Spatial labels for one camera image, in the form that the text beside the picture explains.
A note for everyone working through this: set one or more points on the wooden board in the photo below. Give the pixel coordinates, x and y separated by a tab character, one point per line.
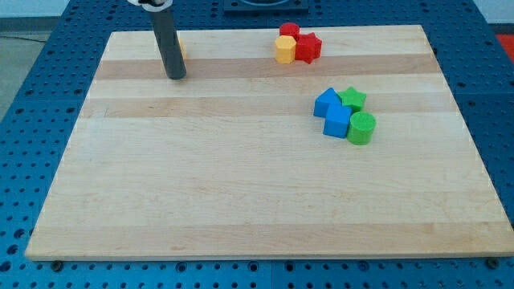
231	163

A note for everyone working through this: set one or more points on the blue cube block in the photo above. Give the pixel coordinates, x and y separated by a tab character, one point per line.
336	120

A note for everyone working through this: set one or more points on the blue pentagon block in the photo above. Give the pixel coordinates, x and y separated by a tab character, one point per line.
324	100

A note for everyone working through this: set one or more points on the yellow hexagon block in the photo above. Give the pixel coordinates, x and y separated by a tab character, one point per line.
285	49

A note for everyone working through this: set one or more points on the green star block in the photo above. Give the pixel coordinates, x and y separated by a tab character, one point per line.
352	98

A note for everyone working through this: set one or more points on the green cylinder block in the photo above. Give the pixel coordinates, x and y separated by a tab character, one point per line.
361	128

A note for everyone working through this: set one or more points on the red star block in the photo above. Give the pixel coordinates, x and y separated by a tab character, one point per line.
308	47

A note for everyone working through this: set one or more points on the red cylinder block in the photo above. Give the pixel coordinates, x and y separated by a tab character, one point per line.
289	29

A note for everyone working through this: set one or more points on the yellow block behind stick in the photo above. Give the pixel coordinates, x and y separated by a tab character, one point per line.
183	48

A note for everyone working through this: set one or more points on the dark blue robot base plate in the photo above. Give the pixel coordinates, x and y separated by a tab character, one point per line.
264	6

